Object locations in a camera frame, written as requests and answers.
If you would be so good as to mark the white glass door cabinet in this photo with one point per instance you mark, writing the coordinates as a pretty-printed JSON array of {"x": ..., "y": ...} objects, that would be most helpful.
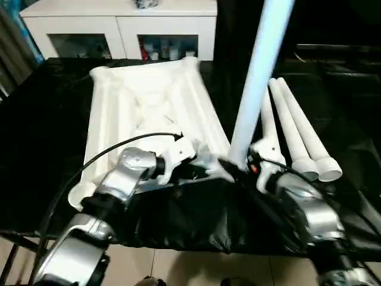
[{"x": 119, "y": 21}]

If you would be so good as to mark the white plastic table leg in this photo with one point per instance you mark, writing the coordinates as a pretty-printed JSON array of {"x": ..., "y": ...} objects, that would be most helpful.
[
  {"x": 293, "y": 134},
  {"x": 262, "y": 74},
  {"x": 309, "y": 134},
  {"x": 268, "y": 119}
]

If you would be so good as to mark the small white jar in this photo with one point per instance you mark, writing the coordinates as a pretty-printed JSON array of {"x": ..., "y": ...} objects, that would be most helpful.
[
  {"x": 172, "y": 53},
  {"x": 153, "y": 56},
  {"x": 190, "y": 54}
]

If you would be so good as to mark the white plastic table top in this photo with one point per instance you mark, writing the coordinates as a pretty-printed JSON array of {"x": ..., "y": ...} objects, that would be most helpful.
[{"x": 134, "y": 95}]

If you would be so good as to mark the black folding stand frame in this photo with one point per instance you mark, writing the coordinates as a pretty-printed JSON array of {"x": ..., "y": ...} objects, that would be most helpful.
[{"x": 18, "y": 247}]

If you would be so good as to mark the grey curtain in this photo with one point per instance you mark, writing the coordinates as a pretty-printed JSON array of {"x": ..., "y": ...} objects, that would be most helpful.
[{"x": 15, "y": 50}]

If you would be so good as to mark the dark speckled object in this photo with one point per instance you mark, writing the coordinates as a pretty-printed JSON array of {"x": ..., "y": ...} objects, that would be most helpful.
[{"x": 146, "y": 3}]

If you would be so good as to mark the black mat cover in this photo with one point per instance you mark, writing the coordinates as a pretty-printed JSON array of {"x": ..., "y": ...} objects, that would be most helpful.
[{"x": 44, "y": 134}]

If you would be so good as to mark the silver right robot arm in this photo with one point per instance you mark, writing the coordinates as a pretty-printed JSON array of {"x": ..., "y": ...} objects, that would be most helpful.
[{"x": 318, "y": 214}]

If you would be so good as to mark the dark robot waist part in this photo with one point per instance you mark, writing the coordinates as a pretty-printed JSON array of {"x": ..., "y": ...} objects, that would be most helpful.
[
  {"x": 235, "y": 281},
  {"x": 152, "y": 280}
]

